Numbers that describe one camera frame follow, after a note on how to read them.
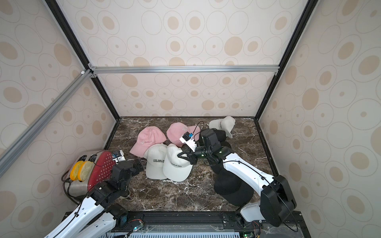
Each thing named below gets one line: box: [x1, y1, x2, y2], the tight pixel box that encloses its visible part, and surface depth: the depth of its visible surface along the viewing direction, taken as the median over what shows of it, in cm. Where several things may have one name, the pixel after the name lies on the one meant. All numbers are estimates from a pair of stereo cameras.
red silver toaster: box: [63, 149, 117, 200], surface depth 73 cm
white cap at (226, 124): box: [208, 115, 237, 139], surface depth 108 cm
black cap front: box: [213, 170, 254, 207], surface depth 83 cm
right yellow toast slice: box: [77, 160, 94, 182], surface depth 73 cm
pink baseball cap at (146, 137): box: [129, 125, 167, 158], surface depth 102 cm
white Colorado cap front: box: [162, 143, 193, 183], surface depth 81 cm
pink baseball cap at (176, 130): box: [166, 121, 201, 147], surface depth 105 cm
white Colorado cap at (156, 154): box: [142, 143, 168, 180], surface depth 92 cm
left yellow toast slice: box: [69, 160, 84, 181], surface depth 71 cm
